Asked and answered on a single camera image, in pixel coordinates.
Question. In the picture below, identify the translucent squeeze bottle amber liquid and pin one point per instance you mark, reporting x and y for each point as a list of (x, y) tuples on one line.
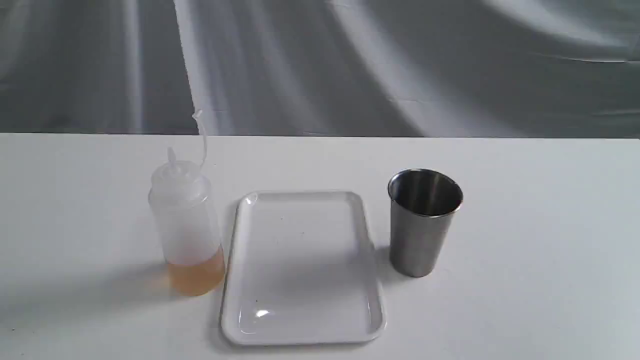
[(181, 203)]

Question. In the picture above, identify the stainless steel cup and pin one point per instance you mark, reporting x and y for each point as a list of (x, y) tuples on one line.
[(422, 205)]

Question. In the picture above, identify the white rectangular plastic tray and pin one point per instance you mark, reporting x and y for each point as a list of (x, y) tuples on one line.
[(302, 271)]

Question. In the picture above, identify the grey backdrop cloth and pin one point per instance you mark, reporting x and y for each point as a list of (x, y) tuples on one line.
[(344, 68)]

